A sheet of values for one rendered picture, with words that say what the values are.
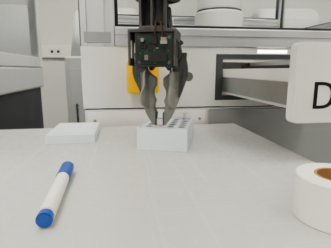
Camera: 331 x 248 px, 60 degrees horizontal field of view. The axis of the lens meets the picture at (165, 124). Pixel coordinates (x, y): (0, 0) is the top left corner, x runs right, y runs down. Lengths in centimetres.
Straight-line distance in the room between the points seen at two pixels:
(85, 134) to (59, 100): 364
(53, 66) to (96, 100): 348
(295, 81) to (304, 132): 45
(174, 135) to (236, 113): 33
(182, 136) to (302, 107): 18
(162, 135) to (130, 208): 20
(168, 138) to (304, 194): 25
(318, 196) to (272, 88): 28
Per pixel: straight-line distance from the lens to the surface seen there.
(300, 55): 43
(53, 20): 421
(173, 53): 42
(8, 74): 124
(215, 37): 74
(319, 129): 89
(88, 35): 71
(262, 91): 54
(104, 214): 28
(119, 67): 70
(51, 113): 423
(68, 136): 55
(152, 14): 43
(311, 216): 28
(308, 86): 44
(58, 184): 32
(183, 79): 48
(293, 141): 85
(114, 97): 70
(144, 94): 47
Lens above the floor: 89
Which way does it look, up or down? 11 degrees down
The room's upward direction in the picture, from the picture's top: straight up
